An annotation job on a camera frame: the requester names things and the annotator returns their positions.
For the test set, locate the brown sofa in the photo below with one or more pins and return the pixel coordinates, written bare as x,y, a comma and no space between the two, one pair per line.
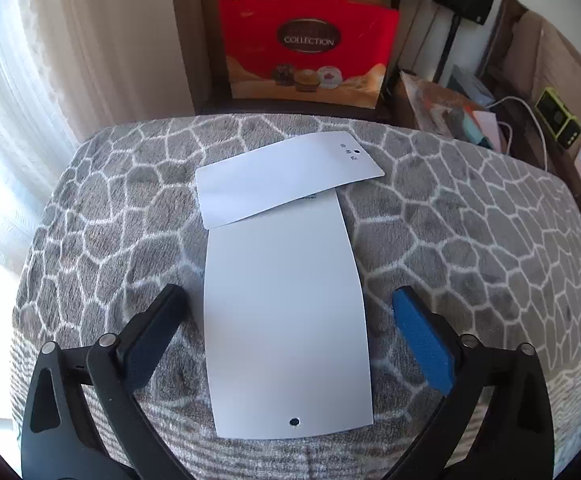
505,25

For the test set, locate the green black portable lamp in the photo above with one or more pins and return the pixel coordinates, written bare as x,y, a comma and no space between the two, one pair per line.
560,117

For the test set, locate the brown cushion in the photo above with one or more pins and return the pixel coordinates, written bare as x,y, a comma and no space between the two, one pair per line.
565,60

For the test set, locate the clear bag of sundries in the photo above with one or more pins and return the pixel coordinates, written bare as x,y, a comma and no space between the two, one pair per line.
435,105

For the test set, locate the grey printed blanket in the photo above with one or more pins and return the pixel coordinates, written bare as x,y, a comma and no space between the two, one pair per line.
120,210

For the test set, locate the white curtain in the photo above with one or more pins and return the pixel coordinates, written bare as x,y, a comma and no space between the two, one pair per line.
70,60

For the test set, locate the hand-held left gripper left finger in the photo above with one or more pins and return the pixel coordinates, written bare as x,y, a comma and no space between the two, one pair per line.
144,357

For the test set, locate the white power strip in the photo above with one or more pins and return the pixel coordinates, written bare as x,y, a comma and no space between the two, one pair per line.
465,85

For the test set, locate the pink paper bag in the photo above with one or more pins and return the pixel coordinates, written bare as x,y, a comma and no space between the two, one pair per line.
485,125

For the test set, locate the red gift box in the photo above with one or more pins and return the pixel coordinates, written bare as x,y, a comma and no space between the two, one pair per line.
305,45

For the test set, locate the white plastic card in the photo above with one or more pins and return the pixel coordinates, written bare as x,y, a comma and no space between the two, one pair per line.
290,175
285,320

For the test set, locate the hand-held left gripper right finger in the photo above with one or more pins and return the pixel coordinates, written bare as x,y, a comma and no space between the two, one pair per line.
423,345

